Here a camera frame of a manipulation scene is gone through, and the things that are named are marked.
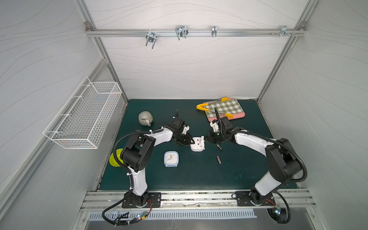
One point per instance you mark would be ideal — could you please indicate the white alarm clock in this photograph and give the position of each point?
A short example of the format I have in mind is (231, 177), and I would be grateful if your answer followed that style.
(198, 145)

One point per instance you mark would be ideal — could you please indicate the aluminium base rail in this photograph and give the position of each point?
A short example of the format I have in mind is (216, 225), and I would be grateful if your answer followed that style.
(202, 199)

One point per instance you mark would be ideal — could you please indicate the pink tray checkered cloth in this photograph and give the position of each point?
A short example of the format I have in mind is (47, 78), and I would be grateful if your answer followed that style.
(230, 106)

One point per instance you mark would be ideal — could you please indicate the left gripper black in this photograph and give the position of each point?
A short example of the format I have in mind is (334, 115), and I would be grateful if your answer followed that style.
(185, 138)

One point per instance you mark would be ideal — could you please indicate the green yellow bowl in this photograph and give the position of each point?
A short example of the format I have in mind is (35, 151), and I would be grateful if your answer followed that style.
(112, 159)

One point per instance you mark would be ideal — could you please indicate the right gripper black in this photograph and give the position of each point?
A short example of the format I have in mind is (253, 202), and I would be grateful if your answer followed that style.
(215, 138)

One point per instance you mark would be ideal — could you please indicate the blue alarm clock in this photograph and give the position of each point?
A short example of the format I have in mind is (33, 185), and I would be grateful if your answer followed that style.
(171, 159)

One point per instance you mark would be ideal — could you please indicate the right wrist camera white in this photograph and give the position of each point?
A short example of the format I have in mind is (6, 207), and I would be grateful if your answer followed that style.
(215, 126)

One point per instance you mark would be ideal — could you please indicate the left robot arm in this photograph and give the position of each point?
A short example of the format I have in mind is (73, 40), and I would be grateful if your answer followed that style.
(137, 152)

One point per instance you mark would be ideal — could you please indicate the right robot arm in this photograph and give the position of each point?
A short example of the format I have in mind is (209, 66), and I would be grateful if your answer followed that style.
(284, 165)

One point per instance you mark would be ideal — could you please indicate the metal hook clamp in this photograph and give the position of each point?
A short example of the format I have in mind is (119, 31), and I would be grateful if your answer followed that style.
(151, 37)
(181, 31)
(214, 31)
(283, 33)

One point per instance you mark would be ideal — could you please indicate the white wire basket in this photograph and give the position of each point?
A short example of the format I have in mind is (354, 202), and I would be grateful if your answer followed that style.
(83, 119)

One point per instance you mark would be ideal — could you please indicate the aluminium crossbar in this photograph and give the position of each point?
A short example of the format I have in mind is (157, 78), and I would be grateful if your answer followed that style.
(191, 32)

